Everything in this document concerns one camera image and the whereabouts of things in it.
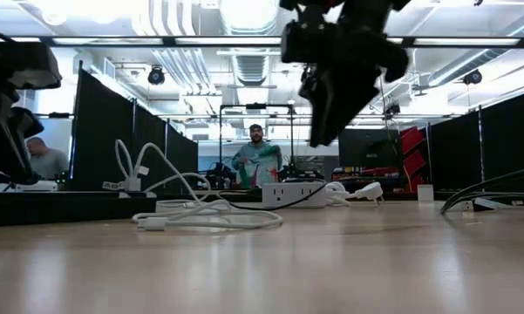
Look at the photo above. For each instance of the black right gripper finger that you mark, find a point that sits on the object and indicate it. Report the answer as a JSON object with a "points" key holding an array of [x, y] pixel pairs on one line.
{"points": [[349, 100], [322, 100]]}

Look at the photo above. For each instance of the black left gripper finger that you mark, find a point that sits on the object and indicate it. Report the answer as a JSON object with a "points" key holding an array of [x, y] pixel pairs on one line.
{"points": [[28, 123], [4, 139]]}

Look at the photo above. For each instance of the long black power strip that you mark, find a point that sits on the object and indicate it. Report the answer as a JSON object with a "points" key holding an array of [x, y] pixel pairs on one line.
{"points": [[48, 209]]}

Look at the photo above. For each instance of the white outlet cube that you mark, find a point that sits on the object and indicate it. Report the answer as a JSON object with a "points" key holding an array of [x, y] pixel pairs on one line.
{"points": [[294, 195]]}

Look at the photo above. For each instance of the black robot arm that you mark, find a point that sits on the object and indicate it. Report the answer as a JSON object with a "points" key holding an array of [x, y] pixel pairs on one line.
{"points": [[309, 174], [220, 174]]}

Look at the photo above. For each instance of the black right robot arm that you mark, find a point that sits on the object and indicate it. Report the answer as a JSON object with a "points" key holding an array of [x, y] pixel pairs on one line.
{"points": [[362, 8]]}

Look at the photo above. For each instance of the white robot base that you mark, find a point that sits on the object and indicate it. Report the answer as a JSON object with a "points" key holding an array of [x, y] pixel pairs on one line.
{"points": [[35, 186]]}

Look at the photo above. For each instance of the person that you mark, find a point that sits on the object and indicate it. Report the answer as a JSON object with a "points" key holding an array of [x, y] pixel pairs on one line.
{"points": [[257, 135], [48, 161]]}

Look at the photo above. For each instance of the black monitor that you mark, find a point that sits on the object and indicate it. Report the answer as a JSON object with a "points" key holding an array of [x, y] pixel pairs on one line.
{"points": [[375, 150]]}

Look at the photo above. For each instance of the red shelving rack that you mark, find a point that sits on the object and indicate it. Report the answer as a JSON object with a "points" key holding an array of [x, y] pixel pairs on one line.
{"points": [[412, 161]]}

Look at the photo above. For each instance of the green white cloth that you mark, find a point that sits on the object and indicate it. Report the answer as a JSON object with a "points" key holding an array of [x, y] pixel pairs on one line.
{"points": [[259, 168]]}

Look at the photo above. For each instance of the black rig crossbar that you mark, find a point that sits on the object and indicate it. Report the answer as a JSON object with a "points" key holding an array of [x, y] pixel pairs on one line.
{"points": [[170, 41]]}

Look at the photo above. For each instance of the black hanging camera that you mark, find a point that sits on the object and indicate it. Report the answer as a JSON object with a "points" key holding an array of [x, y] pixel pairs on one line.
{"points": [[156, 77], [392, 109], [473, 77]]}

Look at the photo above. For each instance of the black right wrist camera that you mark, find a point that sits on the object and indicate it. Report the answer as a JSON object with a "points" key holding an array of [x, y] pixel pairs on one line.
{"points": [[305, 41]]}

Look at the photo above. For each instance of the silver air duct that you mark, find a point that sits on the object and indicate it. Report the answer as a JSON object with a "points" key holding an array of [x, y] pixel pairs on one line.
{"points": [[250, 65]]}

